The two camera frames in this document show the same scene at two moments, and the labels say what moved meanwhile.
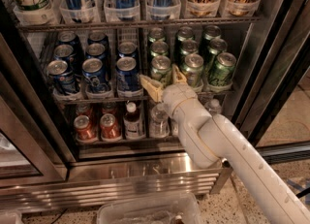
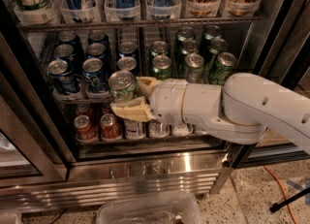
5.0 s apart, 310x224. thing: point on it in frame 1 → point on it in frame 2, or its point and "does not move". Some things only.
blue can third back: x=127 y=48 does not move
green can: x=159 y=48 → x=162 y=67
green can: x=185 y=33 does not move
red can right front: x=109 y=129 does not move
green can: x=161 y=70 → x=122 y=85
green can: x=189 y=47 does not move
